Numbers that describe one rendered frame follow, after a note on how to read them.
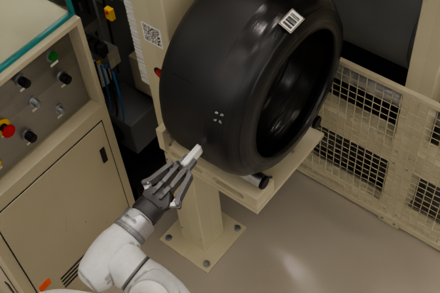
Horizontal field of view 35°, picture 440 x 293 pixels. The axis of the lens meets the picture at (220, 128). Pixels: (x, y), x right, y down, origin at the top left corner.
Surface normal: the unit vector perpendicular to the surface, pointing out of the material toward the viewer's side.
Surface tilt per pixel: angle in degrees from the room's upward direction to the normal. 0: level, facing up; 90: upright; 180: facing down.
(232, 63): 38
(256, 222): 0
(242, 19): 15
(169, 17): 90
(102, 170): 90
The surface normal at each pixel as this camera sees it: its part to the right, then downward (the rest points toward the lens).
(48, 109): 0.78, 0.45
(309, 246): -0.07, -0.63
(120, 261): 0.20, -0.26
